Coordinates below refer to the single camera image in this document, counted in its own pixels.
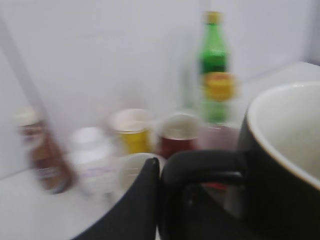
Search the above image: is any brown coffee drink bottle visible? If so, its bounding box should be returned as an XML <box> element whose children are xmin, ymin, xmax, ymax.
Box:
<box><xmin>15</xmin><ymin>106</ymin><xmax>75</xmax><ymax>195</ymax></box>

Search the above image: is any black mug white interior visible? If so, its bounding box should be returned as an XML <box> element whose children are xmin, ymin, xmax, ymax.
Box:
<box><xmin>158</xmin><ymin>81</ymin><xmax>320</xmax><ymax>240</ymax></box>

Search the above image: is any white plastic bottle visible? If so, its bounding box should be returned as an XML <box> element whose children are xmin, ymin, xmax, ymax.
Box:
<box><xmin>70</xmin><ymin>127</ymin><xmax>116</xmax><ymax>198</ymax></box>

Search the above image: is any green soda bottle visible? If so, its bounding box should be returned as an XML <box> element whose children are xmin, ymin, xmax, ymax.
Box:
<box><xmin>196</xmin><ymin>11</ymin><xmax>232</xmax><ymax>125</ymax></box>

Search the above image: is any white ceramic mug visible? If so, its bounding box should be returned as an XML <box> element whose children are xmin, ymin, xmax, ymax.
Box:
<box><xmin>113</xmin><ymin>152</ymin><xmax>166</xmax><ymax>200</ymax></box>

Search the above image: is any dark red mug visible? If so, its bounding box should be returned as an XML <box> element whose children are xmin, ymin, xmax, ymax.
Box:
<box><xmin>156</xmin><ymin>112</ymin><xmax>201</xmax><ymax>159</ymax></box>

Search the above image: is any cola bottle yellow cap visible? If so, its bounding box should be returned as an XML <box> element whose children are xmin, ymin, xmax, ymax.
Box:
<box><xmin>198</xmin><ymin>72</ymin><xmax>239</xmax><ymax>151</ymax></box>

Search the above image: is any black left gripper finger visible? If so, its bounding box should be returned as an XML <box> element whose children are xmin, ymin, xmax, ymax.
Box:
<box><xmin>74</xmin><ymin>157</ymin><xmax>160</xmax><ymax>240</ymax></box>

